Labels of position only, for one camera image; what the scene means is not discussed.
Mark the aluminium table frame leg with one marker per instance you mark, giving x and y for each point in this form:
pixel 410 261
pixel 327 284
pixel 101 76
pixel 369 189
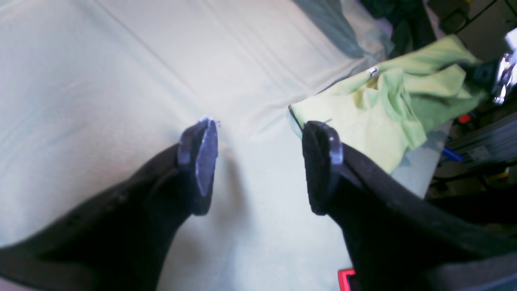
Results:
pixel 494 143

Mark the black orange corner clamp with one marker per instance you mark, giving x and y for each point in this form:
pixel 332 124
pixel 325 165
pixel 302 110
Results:
pixel 347 280

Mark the blue orange bar clamp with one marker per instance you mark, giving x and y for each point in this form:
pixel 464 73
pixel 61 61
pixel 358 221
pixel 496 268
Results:
pixel 451 155

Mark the grey-green table cloth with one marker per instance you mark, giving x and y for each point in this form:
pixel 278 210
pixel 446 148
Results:
pixel 92 89

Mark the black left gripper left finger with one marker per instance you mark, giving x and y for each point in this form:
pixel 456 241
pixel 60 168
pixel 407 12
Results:
pixel 118 240

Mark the light green T-shirt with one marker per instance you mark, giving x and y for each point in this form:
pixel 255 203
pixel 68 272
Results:
pixel 389 109

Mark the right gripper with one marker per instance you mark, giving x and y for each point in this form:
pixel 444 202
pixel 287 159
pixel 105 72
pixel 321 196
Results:
pixel 498 77

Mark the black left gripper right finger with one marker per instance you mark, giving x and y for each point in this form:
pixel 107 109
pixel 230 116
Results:
pixel 399 242

